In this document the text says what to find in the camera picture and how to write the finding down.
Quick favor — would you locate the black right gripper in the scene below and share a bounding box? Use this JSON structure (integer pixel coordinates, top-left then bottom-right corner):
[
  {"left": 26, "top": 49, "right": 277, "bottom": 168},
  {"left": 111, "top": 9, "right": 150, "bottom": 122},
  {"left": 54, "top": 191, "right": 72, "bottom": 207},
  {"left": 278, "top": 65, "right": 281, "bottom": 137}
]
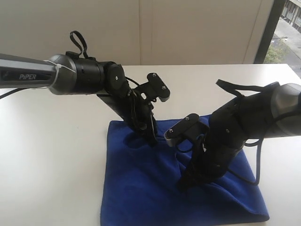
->
[{"left": 177, "top": 134, "right": 245, "bottom": 191}]

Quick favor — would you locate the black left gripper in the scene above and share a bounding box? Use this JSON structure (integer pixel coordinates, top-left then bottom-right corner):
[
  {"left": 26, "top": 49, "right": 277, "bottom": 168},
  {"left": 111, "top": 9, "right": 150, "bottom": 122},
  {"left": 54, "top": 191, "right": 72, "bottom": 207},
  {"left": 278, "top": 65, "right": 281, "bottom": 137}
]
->
[{"left": 97, "top": 89, "right": 158, "bottom": 146}]

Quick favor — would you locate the blue microfibre cloth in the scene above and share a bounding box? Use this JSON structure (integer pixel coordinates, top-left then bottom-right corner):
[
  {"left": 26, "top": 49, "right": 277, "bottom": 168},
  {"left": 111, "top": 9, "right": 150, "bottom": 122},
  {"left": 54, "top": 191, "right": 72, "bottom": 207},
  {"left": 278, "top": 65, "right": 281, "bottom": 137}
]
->
[{"left": 100, "top": 119, "right": 269, "bottom": 226}]

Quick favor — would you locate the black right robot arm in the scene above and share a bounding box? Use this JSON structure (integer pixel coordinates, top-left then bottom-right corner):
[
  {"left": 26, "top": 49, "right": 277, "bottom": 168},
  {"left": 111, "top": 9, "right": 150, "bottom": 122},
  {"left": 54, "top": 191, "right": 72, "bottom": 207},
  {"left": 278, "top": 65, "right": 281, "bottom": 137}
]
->
[{"left": 165, "top": 80, "right": 301, "bottom": 191}]

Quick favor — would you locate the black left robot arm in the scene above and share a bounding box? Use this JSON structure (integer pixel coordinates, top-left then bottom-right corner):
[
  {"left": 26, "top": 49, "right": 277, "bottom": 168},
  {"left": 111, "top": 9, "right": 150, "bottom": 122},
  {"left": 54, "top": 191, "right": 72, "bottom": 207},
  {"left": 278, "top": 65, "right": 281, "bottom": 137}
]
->
[{"left": 0, "top": 53, "right": 157, "bottom": 146}]

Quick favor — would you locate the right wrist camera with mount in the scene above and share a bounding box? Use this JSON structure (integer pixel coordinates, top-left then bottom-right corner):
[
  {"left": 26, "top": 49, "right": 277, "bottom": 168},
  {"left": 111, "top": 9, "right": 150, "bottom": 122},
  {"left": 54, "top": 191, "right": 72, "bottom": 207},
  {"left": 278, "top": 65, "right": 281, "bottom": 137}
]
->
[{"left": 164, "top": 113, "right": 209, "bottom": 147}]

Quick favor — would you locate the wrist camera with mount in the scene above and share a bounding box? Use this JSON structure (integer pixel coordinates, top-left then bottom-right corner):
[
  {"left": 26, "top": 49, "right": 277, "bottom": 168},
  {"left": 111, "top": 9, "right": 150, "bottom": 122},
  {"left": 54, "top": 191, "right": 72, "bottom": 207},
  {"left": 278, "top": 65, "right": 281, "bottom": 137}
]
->
[
  {"left": 164, "top": 113, "right": 209, "bottom": 147},
  {"left": 134, "top": 73, "right": 170, "bottom": 103}
]

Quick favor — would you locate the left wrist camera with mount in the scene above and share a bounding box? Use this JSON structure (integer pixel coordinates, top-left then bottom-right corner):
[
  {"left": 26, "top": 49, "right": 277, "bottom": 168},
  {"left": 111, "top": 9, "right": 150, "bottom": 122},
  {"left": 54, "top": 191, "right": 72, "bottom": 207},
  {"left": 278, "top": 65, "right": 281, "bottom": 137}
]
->
[{"left": 134, "top": 73, "right": 170, "bottom": 103}]

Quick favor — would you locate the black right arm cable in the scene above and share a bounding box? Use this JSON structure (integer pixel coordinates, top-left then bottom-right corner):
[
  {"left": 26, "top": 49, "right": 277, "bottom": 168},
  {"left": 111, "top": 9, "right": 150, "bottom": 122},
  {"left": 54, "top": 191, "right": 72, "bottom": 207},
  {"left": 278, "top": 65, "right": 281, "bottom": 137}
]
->
[{"left": 176, "top": 79, "right": 280, "bottom": 186}]

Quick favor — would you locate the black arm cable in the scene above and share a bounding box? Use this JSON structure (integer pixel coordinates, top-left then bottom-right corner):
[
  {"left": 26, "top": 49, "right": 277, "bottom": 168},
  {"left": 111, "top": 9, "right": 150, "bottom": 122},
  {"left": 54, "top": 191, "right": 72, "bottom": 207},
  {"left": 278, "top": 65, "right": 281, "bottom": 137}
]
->
[
  {"left": 69, "top": 30, "right": 97, "bottom": 59},
  {"left": 176, "top": 79, "right": 280, "bottom": 186}
]

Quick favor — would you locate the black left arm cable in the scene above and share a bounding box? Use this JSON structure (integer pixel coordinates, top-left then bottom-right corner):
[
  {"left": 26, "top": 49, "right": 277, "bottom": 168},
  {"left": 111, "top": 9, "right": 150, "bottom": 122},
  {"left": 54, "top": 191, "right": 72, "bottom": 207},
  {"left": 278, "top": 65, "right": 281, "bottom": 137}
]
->
[{"left": 69, "top": 30, "right": 97, "bottom": 59}]

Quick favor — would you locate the dark window frame post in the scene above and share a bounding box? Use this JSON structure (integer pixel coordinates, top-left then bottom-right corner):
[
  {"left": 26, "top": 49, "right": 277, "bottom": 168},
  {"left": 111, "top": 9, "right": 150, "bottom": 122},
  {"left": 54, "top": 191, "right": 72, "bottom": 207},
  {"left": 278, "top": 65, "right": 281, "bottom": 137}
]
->
[{"left": 253, "top": 0, "right": 285, "bottom": 64}]

